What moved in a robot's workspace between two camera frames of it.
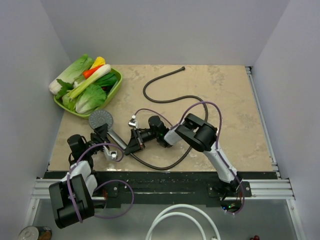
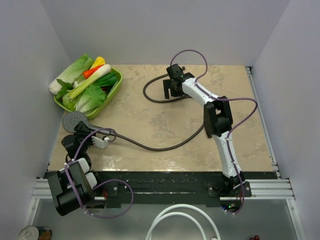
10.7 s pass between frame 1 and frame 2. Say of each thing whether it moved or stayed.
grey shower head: moved
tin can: stayed
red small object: stayed
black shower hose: moved
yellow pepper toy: stayed
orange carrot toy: stayed
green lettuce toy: stayed
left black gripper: moved
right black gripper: moved
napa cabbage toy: stayed
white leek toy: stayed
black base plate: stayed
